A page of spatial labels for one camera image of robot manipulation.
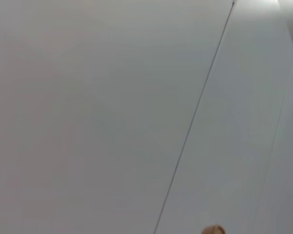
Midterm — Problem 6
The brown jute tote bag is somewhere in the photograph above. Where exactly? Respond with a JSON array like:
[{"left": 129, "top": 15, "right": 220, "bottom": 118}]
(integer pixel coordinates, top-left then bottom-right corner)
[{"left": 201, "top": 224, "right": 227, "bottom": 234}]

